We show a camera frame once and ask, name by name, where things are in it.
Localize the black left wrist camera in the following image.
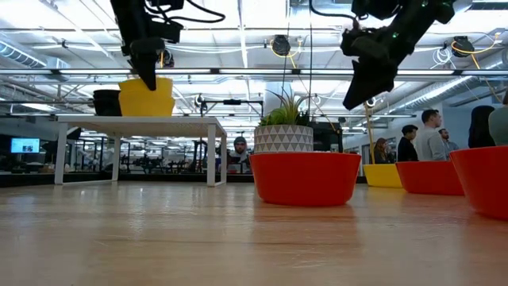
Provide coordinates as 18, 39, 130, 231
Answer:
149, 0, 186, 44

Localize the silver ventilation duct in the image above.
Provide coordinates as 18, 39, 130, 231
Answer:
396, 75, 473, 112

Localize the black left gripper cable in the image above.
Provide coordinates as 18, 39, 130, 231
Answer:
144, 0, 226, 24

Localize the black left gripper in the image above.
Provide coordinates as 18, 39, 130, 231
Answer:
110, 0, 166, 91

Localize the blue lit monitor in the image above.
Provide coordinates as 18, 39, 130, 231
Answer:
10, 137, 41, 155

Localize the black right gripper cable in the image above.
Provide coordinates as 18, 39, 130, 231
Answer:
308, 0, 360, 31

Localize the monitor on black stand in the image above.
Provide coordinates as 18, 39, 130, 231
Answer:
309, 121, 344, 154

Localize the red plastic bowl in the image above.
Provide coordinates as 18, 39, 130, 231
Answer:
448, 145, 508, 222
248, 151, 363, 208

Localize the potted succulent in patterned pot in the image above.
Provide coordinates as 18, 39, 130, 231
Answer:
253, 87, 315, 155

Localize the black ceiling cable reel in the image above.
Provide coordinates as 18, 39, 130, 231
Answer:
452, 35, 475, 58
271, 34, 291, 56

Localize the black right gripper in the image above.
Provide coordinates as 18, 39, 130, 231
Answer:
340, 7, 437, 111

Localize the yellow hanging cable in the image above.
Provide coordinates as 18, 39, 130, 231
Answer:
363, 101, 377, 165

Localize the red cup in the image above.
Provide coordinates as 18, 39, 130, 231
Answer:
394, 160, 466, 197

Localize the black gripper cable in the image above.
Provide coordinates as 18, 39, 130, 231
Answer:
308, 0, 360, 31
144, 0, 226, 24

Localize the white perforated metal shelf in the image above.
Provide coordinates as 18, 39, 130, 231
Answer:
54, 114, 229, 188

